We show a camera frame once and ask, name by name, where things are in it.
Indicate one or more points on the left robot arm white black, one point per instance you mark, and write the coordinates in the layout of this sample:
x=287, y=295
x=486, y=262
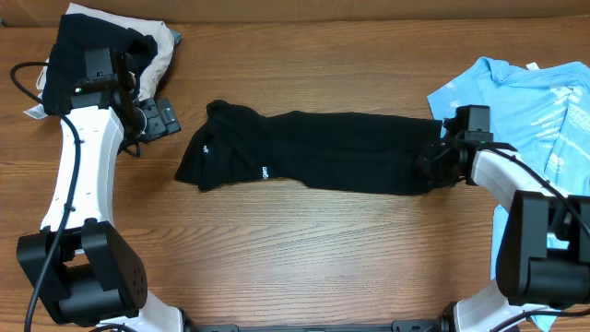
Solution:
x=81, y=268

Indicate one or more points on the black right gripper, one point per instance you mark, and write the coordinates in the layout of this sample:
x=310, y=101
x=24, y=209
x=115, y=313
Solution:
x=424, y=167

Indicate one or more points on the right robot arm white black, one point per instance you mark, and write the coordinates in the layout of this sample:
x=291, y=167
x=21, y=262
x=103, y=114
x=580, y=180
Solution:
x=542, y=266

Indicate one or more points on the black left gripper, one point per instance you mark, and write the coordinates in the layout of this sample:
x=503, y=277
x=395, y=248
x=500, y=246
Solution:
x=157, y=120

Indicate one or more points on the folded beige garment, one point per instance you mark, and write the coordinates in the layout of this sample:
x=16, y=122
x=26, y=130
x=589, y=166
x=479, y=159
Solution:
x=157, y=29

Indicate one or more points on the folded black garment on pile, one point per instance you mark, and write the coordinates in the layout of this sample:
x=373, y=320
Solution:
x=78, y=33

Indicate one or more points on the folded grey-white bottom garment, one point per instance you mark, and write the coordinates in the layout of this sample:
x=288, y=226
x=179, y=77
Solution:
x=34, y=108

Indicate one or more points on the black Sydrogen t-shirt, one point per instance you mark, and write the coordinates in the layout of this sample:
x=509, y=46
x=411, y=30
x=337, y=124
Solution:
x=358, y=152

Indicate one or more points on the light blue t-shirt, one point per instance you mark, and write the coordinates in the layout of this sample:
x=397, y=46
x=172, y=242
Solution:
x=542, y=113

